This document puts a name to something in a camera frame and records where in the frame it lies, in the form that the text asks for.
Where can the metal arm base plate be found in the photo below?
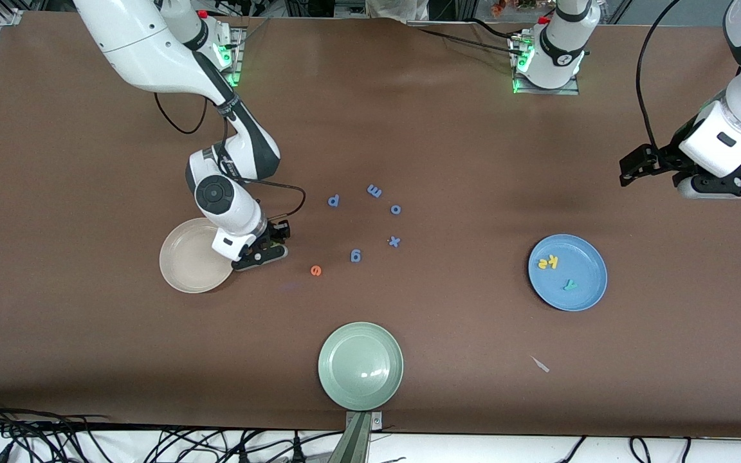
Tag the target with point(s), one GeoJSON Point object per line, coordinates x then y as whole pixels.
{"type": "Point", "coordinates": [239, 58]}
{"type": "Point", "coordinates": [570, 91]}

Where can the clear tape scrap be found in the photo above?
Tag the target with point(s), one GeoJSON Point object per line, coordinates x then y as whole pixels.
{"type": "Point", "coordinates": [539, 364]}

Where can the person in beige trousers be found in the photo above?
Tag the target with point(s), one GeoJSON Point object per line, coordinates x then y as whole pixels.
{"type": "Point", "coordinates": [396, 8]}

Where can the aluminium frame profile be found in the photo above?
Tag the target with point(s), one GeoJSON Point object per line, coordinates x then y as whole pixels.
{"type": "Point", "coordinates": [10, 16]}

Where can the teal foam letter y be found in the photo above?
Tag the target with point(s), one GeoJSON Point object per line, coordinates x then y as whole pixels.
{"type": "Point", "coordinates": [569, 285]}

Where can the blue foam letter m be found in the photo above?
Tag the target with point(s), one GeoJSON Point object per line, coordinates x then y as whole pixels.
{"type": "Point", "coordinates": [374, 191]}

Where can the blue foam letter x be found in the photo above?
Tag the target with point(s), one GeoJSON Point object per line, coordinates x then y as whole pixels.
{"type": "Point", "coordinates": [394, 242]}

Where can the blue foam letter p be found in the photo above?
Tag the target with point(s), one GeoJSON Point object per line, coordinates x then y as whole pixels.
{"type": "Point", "coordinates": [330, 202]}

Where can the beige round plate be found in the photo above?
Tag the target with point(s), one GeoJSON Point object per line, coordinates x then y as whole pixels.
{"type": "Point", "coordinates": [187, 263]}

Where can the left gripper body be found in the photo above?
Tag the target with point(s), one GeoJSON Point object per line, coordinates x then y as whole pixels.
{"type": "Point", "coordinates": [662, 158]}

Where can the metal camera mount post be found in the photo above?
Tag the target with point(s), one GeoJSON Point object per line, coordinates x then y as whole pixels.
{"type": "Point", "coordinates": [359, 427]}

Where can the blue round plate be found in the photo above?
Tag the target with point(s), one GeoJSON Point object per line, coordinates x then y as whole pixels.
{"type": "Point", "coordinates": [586, 263]}

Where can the blue foam letter g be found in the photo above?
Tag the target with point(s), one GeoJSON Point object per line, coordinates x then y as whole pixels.
{"type": "Point", "coordinates": [359, 256]}

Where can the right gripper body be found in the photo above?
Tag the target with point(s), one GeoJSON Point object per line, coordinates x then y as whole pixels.
{"type": "Point", "coordinates": [273, 233]}

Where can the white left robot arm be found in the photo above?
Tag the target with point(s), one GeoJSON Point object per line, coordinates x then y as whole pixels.
{"type": "Point", "coordinates": [560, 51]}

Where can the yellow foam letter k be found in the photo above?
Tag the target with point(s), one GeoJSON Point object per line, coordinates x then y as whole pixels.
{"type": "Point", "coordinates": [553, 262]}

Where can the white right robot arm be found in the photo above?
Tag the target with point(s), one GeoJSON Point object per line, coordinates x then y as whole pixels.
{"type": "Point", "coordinates": [132, 38]}

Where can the green round plate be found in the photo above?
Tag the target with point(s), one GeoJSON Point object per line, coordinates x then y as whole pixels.
{"type": "Point", "coordinates": [361, 366]}

